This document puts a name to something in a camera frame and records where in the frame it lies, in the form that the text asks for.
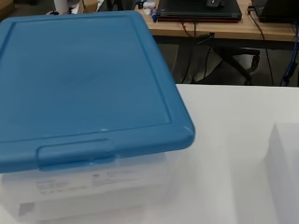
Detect clear plastic box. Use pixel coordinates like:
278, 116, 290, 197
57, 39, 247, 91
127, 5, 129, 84
0, 148, 185, 224

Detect black computer mouse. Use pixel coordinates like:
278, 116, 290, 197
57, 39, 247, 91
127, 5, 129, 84
206, 0, 226, 8

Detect blue plastic lid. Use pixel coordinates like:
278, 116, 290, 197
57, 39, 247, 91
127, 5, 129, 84
0, 10, 196, 175

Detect small white bottles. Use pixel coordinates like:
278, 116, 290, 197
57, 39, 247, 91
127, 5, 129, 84
137, 0, 160, 22

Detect black cable at desk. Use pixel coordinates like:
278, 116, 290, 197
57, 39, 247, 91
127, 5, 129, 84
247, 6, 276, 86

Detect blue cable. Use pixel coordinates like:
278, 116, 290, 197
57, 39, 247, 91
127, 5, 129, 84
279, 22, 299, 87

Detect wooden desk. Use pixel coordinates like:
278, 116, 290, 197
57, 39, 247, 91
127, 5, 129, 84
135, 0, 299, 43

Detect black laptop with red edge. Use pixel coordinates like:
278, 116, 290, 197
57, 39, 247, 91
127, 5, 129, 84
156, 0, 243, 23

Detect black office chair base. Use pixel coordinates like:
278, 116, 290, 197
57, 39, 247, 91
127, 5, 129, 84
199, 33, 262, 86

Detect white flat box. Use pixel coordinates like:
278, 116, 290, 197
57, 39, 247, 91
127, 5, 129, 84
263, 122, 299, 224

